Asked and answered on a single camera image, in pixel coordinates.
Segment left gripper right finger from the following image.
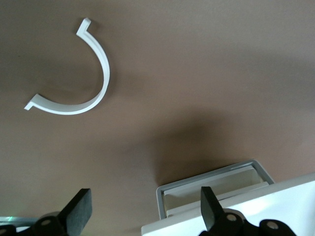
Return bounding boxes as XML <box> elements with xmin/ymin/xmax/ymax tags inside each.
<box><xmin>200</xmin><ymin>186</ymin><xmax>247</xmax><ymax>236</ymax></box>

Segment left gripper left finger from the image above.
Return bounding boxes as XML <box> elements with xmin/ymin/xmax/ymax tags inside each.
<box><xmin>33</xmin><ymin>188</ymin><xmax>94</xmax><ymax>236</ymax></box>

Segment white drawer cabinet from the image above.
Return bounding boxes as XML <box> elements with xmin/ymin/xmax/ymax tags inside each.
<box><xmin>140</xmin><ymin>159</ymin><xmax>315</xmax><ymax>236</ymax></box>

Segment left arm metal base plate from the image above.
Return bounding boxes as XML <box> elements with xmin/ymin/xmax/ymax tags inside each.
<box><xmin>0</xmin><ymin>215</ymin><xmax>44</xmax><ymax>226</ymax></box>

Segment white curved plastic bracket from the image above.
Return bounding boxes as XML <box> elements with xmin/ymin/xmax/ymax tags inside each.
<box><xmin>24</xmin><ymin>17</ymin><xmax>111</xmax><ymax>116</ymax></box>

